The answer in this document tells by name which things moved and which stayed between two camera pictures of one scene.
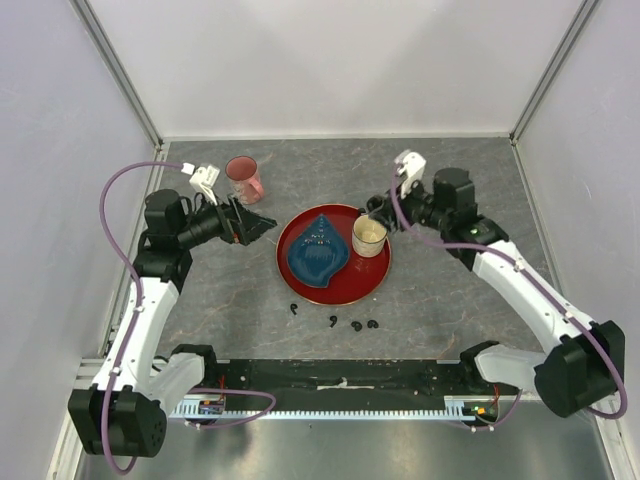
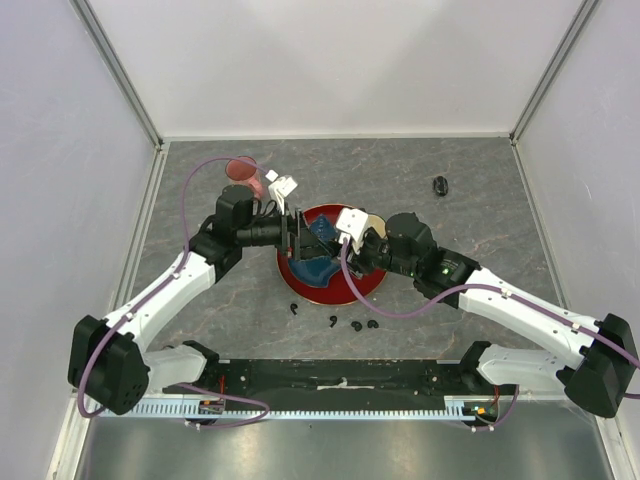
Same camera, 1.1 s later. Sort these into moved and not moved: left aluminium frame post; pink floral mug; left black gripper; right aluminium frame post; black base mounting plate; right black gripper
Moved: right black gripper; left black gripper
Not moved: pink floral mug; right aluminium frame post; left aluminium frame post; black base mounting plate
